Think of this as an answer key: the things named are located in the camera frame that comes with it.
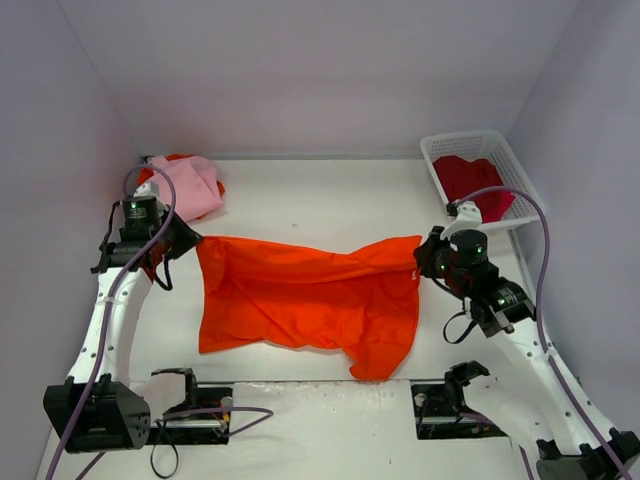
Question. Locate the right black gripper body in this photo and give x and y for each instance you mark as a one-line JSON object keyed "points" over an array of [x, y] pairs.
{"points": [[427, 253]]}

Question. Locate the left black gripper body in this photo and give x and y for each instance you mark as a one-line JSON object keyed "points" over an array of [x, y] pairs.
{"points": [[181, 235]]}

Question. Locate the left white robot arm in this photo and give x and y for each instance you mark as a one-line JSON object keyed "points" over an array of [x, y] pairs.
{"points": [[95, 409]]}

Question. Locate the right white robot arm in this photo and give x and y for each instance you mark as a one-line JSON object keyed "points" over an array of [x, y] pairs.
{"points": [[530, 395]]}

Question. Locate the pink folded t shirt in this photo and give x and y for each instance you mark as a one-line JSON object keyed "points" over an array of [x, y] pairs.
{"points": [[196, 185]]}

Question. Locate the red t shirt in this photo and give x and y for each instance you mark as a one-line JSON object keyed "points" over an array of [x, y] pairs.
{"points": [[460, 178]]}

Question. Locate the white plastic basket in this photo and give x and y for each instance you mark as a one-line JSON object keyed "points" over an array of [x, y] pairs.
{"points": [[471, 145]]}

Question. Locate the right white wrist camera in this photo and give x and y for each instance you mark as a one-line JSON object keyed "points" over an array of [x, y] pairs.
{"points": [[465, 216]]}

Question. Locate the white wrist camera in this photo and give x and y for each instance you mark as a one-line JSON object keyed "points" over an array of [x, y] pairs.
{"points": [[465, 216], [148, 188]]}

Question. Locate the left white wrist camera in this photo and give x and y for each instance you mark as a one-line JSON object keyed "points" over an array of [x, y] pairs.
{"points": [[148, 188]]}

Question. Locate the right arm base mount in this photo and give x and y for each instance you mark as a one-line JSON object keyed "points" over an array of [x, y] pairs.
{"points": [[440, 408]]}

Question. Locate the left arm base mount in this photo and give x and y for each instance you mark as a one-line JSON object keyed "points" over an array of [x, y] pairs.
{"points": [[184, 411]]}

